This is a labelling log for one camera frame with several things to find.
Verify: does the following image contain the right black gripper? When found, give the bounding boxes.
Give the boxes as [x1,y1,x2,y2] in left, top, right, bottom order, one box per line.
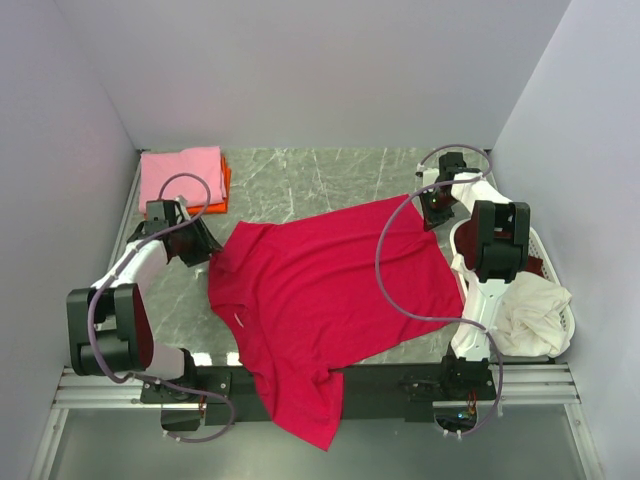
[417,187,458,232]

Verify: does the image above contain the crimson red t-shirt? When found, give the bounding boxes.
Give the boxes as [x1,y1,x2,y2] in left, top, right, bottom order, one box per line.
[208,196,463,450]

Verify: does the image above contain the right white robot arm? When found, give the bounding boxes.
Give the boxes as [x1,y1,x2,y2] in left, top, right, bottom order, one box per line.
[416,152,530,399]

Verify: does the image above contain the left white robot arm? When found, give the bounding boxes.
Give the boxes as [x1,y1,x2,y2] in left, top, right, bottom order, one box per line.
[66,197,222,402]

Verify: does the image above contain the folded orange t-shirt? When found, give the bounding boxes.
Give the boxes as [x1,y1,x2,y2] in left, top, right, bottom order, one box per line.
[142,155,233,221]

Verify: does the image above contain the dark maroon t-shirt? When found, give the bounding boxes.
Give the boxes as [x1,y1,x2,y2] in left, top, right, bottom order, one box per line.
[451,221,544,277]

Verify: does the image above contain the folded pink t-shirt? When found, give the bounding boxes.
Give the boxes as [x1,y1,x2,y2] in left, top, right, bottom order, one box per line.
[139,146,227,213]

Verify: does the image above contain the cream white t-shirt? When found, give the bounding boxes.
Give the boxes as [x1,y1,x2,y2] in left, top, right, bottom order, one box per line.
[449,254,574,359]

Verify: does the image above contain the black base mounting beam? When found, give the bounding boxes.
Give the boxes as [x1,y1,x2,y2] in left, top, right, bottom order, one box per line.
[140,358,497,432]

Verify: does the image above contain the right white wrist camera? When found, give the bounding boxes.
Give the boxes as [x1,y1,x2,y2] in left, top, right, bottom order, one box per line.
[415,168,440,188]

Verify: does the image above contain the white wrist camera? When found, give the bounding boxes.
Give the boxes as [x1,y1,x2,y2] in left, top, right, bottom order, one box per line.
[173,195,191,221]
[415,168,440,188]

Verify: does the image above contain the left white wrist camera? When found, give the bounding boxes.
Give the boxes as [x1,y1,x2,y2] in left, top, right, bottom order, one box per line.
[173,195,191,221]

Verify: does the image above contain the aluminium frame rail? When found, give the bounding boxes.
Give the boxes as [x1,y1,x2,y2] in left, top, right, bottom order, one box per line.
[53,363,579,410]

